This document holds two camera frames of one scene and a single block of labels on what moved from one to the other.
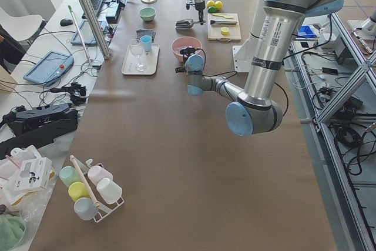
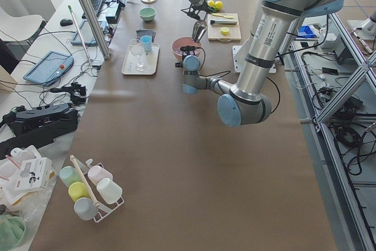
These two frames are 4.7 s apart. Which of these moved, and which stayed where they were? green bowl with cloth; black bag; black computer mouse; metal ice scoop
Moved: metal ice scoop
Stayed: green bowl with cloth; black computer mouse; black bag
